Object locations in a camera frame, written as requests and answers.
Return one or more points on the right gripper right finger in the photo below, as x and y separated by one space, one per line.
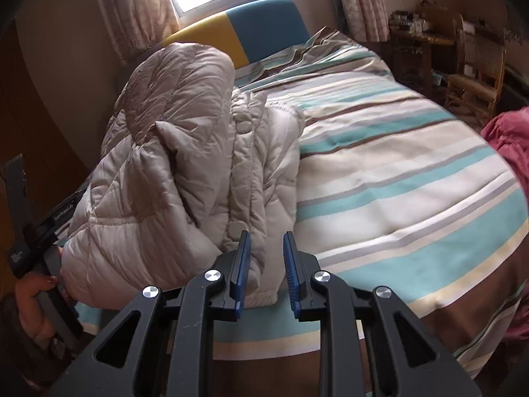
371 343

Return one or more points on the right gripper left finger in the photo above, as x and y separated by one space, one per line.
161 343

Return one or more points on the beige quilted down jacket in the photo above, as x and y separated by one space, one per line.
189 162

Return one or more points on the person left hand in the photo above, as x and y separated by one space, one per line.
32 319

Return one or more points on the striped bed cover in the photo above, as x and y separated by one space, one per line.
391 190

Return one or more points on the pink red blanket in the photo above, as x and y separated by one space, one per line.
508 134

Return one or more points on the left patterned curtain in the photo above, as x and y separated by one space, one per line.
134 26

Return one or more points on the patterned curtain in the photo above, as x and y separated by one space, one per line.
367 20
134 26

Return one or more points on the wooden wicker chair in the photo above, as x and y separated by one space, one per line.
479 77

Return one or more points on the wooden side table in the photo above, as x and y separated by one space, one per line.
424 43

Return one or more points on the grey yellow teal headboard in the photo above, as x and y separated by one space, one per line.
248 33

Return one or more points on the right patterned curtain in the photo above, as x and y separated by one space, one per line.
367 20

